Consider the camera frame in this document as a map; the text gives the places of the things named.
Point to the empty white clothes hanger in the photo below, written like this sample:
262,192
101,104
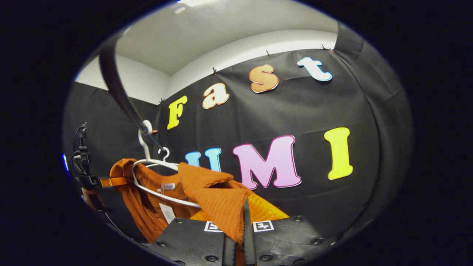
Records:
167,157

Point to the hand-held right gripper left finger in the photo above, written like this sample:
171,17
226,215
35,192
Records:
192,244

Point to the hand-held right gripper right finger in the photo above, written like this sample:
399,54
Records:
249,236

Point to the white clothes hanger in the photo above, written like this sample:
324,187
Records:
146,151
167,157

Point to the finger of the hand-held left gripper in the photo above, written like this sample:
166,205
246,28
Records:
111,181

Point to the black clothes rail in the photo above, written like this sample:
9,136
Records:
114,81

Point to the orange ribbed shirt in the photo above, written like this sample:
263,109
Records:
218,199

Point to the large ceiling light panel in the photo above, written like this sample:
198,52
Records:
192,2

